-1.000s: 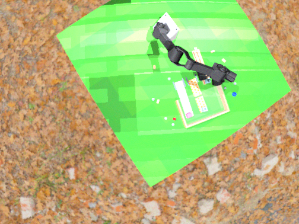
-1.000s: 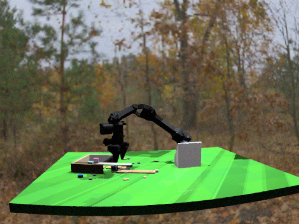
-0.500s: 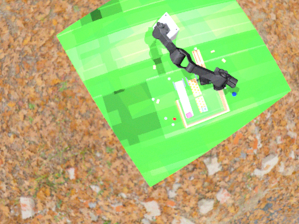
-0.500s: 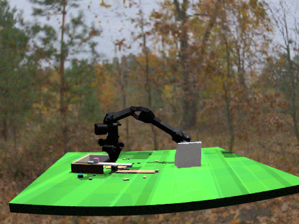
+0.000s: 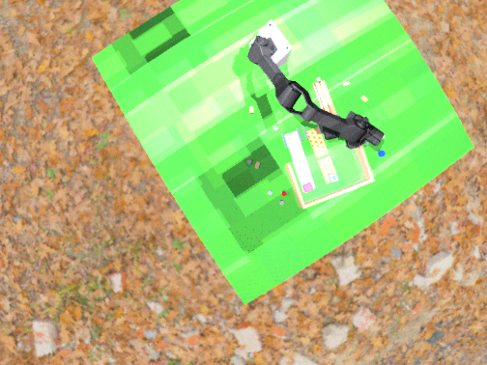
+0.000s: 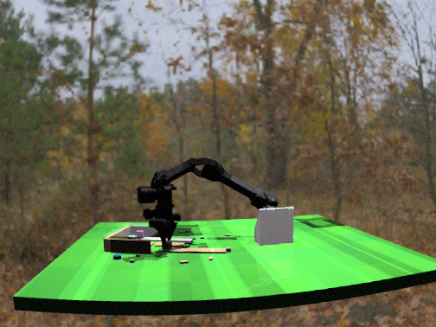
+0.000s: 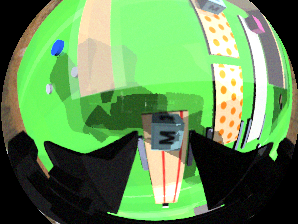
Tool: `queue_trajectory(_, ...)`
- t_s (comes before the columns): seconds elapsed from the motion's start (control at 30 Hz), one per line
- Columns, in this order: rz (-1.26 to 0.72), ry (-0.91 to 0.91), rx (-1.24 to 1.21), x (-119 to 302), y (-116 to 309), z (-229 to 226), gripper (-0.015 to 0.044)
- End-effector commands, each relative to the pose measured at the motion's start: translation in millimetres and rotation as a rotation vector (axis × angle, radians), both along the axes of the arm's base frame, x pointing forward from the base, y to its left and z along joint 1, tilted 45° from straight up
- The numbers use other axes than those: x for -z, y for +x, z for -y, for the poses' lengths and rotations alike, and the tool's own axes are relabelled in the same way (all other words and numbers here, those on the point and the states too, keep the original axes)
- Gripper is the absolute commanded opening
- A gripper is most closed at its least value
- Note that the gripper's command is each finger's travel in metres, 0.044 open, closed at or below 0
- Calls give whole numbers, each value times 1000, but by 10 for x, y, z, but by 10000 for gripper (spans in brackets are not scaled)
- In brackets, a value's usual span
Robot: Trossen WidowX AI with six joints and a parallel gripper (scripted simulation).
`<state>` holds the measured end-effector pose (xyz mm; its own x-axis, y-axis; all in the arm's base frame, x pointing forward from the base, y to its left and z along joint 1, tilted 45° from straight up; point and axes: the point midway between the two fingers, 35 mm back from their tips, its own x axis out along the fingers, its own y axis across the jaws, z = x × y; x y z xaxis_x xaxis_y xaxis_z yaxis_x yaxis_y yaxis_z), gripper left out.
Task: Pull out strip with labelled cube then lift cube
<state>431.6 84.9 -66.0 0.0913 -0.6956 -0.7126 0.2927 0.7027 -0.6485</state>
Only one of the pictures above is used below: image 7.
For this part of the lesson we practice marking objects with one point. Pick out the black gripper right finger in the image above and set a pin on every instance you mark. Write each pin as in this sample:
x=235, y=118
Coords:
x=222, y=168

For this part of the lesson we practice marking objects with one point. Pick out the white flat strip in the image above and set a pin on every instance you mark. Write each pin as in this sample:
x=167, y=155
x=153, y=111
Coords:
x=258, y=113

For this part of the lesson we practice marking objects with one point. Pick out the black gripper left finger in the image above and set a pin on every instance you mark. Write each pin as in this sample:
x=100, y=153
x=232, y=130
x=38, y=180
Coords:
x=106, y=170

